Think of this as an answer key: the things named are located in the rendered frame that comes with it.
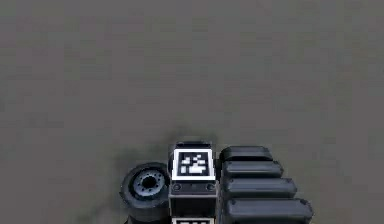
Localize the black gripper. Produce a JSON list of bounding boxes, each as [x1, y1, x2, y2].
[[119, 161, 172, 224]]

